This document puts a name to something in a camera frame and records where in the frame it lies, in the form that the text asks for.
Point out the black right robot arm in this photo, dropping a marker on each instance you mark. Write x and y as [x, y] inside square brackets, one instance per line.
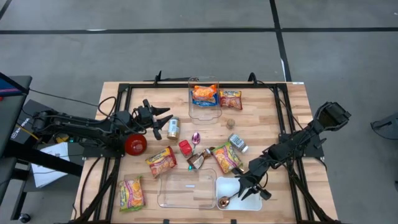
[295, 143]

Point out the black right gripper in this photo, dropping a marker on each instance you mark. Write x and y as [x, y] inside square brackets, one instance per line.
[252, 174]

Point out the black table clamp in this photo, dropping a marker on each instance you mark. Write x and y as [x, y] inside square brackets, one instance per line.
[158, 78]
[253, 79]

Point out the pink iridescent metal spoon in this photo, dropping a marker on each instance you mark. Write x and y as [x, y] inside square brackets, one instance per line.
[196, 137]

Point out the blue ramen packet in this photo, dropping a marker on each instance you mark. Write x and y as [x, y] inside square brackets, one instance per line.
[205, 104]

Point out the lime chili shrimp ramen packet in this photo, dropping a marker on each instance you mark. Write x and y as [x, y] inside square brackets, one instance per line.
[132, 194]
[227, 157]

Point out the red black bowl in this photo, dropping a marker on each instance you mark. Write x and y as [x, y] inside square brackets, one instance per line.
[136, 144]

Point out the orange ramen packet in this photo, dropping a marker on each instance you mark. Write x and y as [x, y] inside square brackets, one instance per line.
[203, 92]

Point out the red yellow ramen packet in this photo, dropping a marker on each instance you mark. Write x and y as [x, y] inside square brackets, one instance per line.
[231, 101]

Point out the white plastic bin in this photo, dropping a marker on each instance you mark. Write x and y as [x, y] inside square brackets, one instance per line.
[225, 186]

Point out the red paprika tin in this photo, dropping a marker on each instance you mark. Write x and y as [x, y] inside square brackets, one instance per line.
[185, 148]

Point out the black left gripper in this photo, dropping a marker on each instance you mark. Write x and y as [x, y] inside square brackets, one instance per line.
[144, 115]

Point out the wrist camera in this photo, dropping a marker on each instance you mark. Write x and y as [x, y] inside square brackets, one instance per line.
[157, 133]
[265, 194]

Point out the white paper sheet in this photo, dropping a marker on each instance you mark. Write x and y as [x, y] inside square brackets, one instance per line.
[49, 174]

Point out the narrow clear plastic bin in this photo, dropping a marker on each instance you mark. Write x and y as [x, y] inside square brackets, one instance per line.
[203, 113]

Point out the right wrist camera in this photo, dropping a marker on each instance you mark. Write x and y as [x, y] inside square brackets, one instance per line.
[265, 194]

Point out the furikake seasoning glass jar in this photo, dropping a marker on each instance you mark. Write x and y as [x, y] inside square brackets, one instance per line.
[173, 127]

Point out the brown spice pouch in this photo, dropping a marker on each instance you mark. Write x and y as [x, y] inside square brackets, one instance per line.
[199, 160]

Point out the wide clear plastic bin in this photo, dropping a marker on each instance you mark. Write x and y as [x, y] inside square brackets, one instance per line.
[186, 196]

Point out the copper metal spoon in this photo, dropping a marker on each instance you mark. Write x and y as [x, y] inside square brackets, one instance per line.
[190, 168]
[224, 202]

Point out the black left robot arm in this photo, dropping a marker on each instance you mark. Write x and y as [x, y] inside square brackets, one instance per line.
[93, 127]

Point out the small cork-stoppered glass jar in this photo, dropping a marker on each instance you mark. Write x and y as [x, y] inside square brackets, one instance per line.
[230, 124]

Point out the black metal table frame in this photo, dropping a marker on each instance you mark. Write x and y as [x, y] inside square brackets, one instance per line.
[155, 86]

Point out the white-lidded spice jar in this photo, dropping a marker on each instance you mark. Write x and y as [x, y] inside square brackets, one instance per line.
[237, 142]

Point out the roast beef ramen packet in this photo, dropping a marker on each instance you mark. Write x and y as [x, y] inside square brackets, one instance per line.
[161, 161]

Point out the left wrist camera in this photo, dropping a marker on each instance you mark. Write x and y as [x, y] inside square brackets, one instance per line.
[157, 133]

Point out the black side desk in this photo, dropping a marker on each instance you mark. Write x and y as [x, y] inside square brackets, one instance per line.
[9, 124]

